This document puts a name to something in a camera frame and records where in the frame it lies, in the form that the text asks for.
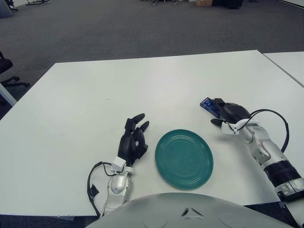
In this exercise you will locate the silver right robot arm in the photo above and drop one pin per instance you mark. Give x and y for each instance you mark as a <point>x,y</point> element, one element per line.
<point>261,142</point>

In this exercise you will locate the black office chair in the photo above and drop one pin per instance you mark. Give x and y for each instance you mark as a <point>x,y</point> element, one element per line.
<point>4,64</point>

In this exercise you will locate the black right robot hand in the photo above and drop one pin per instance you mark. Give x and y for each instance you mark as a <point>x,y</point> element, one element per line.
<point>234,111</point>

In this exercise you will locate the white table leg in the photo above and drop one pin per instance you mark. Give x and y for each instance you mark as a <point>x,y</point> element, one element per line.
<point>7,93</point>

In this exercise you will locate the large black case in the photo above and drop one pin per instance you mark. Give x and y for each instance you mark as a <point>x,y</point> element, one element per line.
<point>230,4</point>

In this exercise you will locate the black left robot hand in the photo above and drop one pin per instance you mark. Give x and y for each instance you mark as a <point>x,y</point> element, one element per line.
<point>128,145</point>

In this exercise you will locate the brown cardboard box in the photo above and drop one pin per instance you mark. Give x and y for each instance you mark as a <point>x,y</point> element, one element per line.
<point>203,2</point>

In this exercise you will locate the green round plate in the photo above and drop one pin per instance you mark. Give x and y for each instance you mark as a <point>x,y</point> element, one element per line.
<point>184,159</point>

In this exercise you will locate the blue gum pack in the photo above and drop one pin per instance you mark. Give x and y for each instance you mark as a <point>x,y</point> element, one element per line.
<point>207,104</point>

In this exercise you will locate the white side table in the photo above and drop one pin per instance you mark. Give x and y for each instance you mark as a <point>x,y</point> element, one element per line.
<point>288,63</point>

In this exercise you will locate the grey robot torso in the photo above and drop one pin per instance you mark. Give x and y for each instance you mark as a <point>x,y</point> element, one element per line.
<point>166,211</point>

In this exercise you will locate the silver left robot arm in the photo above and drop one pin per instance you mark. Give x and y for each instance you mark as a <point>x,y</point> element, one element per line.
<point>117,185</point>

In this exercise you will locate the grey wheeled cabinet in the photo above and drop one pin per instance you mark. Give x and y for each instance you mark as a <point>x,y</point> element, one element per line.
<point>6,8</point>

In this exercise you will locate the black wheeled chair base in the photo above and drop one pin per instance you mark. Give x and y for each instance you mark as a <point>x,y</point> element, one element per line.
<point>164,1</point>

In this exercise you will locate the black metal floor frame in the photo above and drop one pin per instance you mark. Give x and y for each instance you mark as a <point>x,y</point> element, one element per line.
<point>39,2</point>

